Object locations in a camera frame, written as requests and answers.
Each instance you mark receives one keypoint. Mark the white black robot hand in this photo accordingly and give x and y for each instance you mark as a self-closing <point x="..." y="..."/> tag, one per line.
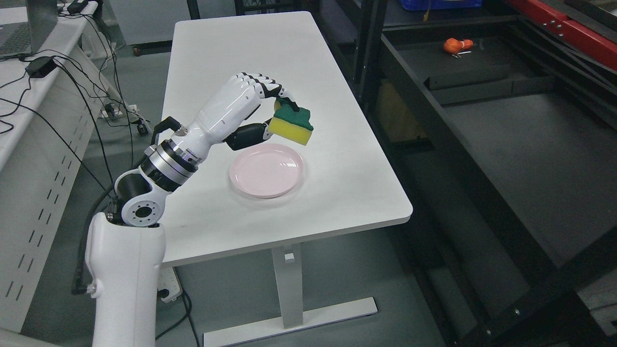
<point x="224" y="112"/>

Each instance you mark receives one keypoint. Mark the green yellow sponge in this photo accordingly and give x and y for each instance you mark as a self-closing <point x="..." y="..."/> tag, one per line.
<point x="290" y="124"/>

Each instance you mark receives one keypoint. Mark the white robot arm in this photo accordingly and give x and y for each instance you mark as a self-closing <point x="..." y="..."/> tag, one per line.
<point x="122" y="248"/>

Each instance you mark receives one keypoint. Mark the orange object on shelf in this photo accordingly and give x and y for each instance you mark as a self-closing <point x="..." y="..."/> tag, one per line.
<point x="452" y="45"/>

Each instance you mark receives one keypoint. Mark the dark metal shelf rack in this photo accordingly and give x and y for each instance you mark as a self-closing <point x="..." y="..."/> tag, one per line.
<point x="507" y="151"/>

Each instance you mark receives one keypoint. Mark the pink round plate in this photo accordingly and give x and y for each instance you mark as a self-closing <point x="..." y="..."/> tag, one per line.
<point x="266" y="171"/>

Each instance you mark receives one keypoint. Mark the white power strip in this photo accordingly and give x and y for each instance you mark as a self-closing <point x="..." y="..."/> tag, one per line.
<point x="112" y="110"/>

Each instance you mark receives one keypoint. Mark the white main table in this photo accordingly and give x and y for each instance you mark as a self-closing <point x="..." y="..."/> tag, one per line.
<point x="347" y="186"/>

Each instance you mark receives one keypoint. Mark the white side desk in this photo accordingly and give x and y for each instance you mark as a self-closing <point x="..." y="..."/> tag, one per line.
<point x="46" y="126"/>

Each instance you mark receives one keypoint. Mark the black power adapter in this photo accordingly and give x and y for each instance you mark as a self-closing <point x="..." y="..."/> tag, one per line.
<point x="40" y="67"/>

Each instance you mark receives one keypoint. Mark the blue plastic crate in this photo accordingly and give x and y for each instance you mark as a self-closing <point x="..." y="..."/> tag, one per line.
<point x="423" y="5"/>

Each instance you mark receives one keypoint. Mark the grey laptop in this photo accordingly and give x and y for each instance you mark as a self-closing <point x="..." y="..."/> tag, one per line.
<point x="25" y="29"/>

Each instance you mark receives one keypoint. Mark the red metal beam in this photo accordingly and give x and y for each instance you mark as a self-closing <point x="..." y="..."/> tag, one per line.
<point x="583" y="38"/>

